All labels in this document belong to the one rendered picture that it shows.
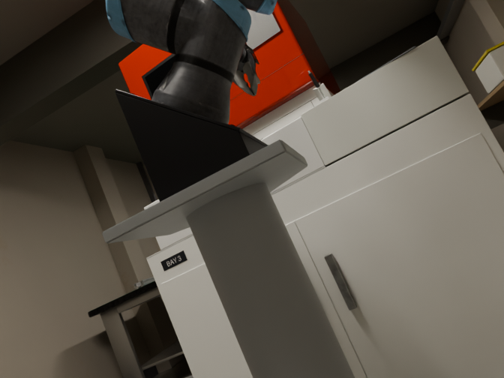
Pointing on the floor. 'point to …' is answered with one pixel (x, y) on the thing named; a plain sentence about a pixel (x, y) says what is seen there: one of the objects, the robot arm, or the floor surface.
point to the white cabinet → (381, 256)
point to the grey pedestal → (252, 264)
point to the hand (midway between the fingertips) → (251, 91)
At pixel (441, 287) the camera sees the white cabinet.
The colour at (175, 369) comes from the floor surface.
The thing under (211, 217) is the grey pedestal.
